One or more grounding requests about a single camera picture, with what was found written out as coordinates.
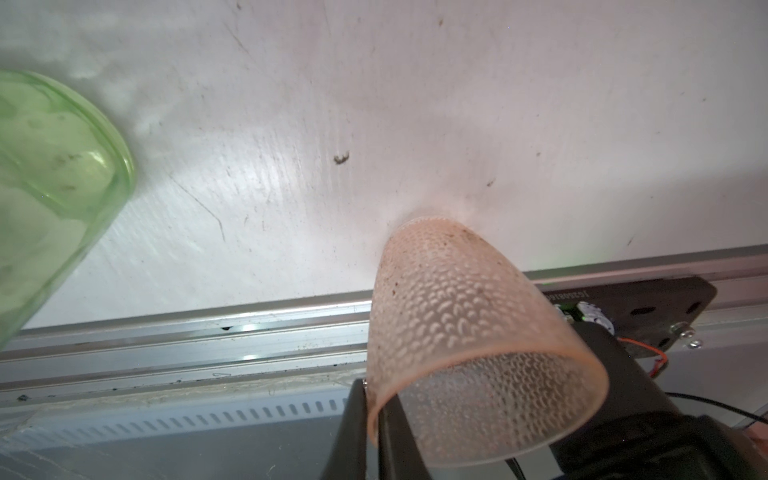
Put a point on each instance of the bright green glass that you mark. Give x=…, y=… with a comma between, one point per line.
x=66, y=174

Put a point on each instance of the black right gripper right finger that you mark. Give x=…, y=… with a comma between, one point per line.
x=398, y=455

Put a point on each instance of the pink dimpled cup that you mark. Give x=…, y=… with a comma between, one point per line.
x=484, y=366

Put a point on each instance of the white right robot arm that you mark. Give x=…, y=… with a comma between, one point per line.
x=637, y=434

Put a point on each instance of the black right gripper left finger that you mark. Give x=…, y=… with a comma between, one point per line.
x=348, y=457

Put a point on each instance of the aluminium front rail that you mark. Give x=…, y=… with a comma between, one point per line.
x=327, y=332

